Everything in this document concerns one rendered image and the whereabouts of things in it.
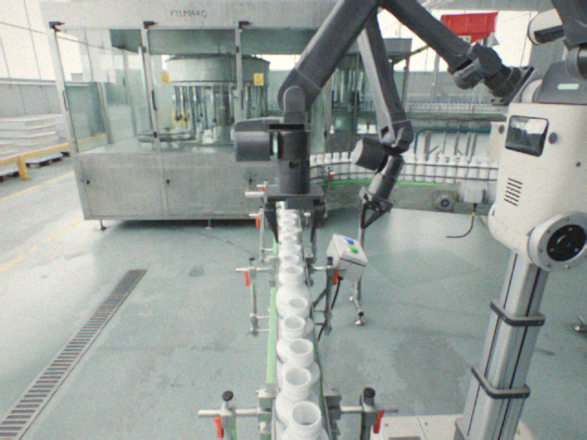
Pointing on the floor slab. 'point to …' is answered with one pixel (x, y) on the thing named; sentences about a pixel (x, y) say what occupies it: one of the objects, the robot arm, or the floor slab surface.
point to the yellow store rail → (29, 158)
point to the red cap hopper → (468, 31)
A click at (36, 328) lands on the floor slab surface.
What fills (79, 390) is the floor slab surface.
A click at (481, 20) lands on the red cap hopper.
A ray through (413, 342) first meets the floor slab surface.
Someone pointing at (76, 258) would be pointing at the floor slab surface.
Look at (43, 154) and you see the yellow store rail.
